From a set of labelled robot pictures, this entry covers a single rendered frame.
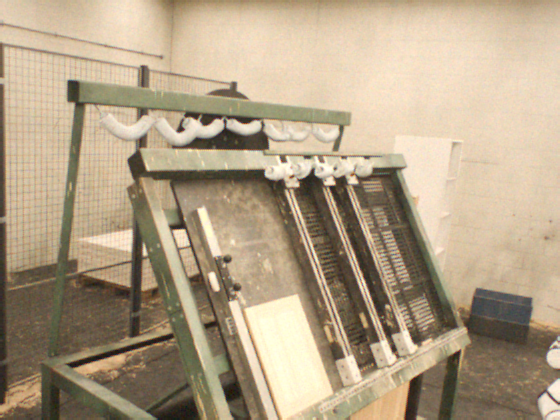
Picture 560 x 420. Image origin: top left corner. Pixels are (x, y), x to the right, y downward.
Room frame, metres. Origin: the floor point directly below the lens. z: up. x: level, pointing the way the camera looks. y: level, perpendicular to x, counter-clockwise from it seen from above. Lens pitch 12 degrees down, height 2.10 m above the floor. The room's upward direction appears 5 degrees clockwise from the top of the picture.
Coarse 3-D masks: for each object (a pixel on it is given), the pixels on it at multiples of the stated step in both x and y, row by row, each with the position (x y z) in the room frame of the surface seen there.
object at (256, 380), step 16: (208, 224) 2.46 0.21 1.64; (208, 240) 2.41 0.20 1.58; (208, 256) 2.40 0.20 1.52; (224, 304) 2.33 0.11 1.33; (240, 320) 2.31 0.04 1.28; (240, 336) 2.27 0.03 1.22; (240, 352) 2.26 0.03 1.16; (256, 368) 2.24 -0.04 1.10; (256, 384) 2.20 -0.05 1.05; (256, 400) 2.19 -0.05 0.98; (272, 416) 2.17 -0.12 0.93
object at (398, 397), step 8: (408, 384) 3.50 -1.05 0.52; (392, 392) 3.35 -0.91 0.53; (400, 392) 3.43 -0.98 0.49; (376, 400) 3.19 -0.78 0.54; (384, 400) 3.27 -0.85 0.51; (392, 400) 3.36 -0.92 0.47; (400, 400) 3.45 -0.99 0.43; (368, 408) 3.13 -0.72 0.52; (376, 408) 3.20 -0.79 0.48; (384, 408) 3.28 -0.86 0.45; (392, 408) 3.37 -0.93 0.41; (400, 408) 3.45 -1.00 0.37; (352, 416) 2.99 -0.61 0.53; (360, 416) 3.06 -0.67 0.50; (368, 416) 3.14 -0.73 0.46; (376, 416) 3.21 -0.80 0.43; (384, 416) 3.30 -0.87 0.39; (392, 416) 3.38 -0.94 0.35; (400, 416) 3.47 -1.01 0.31
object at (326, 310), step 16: (288, 160) 2.99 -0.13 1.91; (288, 176) 2.93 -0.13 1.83; (304, 176) 2.88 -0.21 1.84; (288, 192) 2.94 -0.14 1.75; (288, 208) 2.89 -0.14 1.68; (288, 224) 2.88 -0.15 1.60; (304, 224) 2.89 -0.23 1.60; (304, 240) 2.83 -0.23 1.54; (304, 256) 2.81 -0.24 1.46; (304, 272) 2.80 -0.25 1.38; (320, 272) 2.79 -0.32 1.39; (320, 288) 2.74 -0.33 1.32; (320, 304) 2.73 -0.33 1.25; (320, 320) 2.72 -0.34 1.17; (336, 320) 2.71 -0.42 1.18; (336, 336) 2.66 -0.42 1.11; (336, 352) 2.65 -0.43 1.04; (352, 368) 2.61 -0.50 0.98
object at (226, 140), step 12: (228, 96) 3.40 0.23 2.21; (240, 96) 3.47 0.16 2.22; (204, 120) 3.26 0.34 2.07; (240, 120) 3.49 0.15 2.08; (252, 120) 3.57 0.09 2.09; (180, 132) 3.13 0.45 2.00; (228, 132) 3.40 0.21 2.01; (192, 144) 3.20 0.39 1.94; (204, 144) 3.27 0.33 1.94; (216, 144) 3.33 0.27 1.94; (228, 144) 3.41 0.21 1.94; (240, 144) 3.49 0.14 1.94; (252, 144) 3.58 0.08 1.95; (264, 144) 3.67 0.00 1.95; (180, 180) 3.15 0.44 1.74
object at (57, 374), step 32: (384, 320) 3.93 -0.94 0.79; (96, 352) 2.99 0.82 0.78; (64, 384) 2.67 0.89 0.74; (96, 384) 2.60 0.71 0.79; (224, 384) 2.89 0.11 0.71; (416, 384) 3.54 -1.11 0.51; (448, 384) 3.63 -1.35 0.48; (128, 416) 2.34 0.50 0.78; (160, 416) 2.52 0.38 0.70; (416, 416) 3.74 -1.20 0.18; (448, 416) 3.61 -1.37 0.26
